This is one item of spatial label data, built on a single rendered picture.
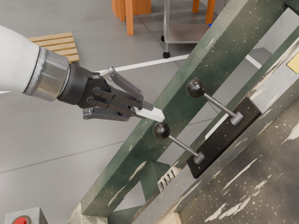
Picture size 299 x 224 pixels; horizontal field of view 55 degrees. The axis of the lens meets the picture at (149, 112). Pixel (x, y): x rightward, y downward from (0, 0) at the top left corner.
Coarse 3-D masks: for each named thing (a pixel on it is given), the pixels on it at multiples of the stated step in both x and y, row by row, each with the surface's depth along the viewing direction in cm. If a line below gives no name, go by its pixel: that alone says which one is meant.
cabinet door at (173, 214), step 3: (171, 213) 68; (174, 213) 68; (177, 213) 69; (168, 216) 69; (171, 216) 68; (174, 216) 68; (177, 216) 68; (165, 219) 70; (168, 219) 69; (171, 219) 68; (174, 219) 67; (177, 219) 68; (162, 222) 70; (165, 222) 69; (168, 222) 68; (171, 222) 68; (174, 222) 67; (177, 222) 67; (180, 222) 67
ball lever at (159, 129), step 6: (156, 126) 60; (162, 126) 59; (168, 126) 60; (156, 132) 59; (162, 132) 59; (168, 132) 60; (162, 138) 60; (174, 138) 61; (180, 144) 61; (186, 150) 61; (192, 150) 61; (198, 156) 61; (204, 156) 60; (198, 162) 61
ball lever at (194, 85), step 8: (192, 80) 54; (200, 80) 54; (192, 88) 54; (200, 88) 54; (192, 96) 55; (200, 96) 55; (208, 96) 55; (216, 104) 55; (232, 112) 56; (240, 112) 55; (232, 120) 56; (240, 120) 55
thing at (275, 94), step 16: (272, 80) 54; (288, 80) 51; (256, 96) 55; (272, 96) 52; (288, 96) 52; (272, 112) 54; (256, 128) 56; (240, 144) 58; (224, 160) 60; (176, 176) 68; (192, 176) 63; (208, 176) 62; (176, 192) 66; (192, 192) 65; (160, 208) 69; (176, 208) 68
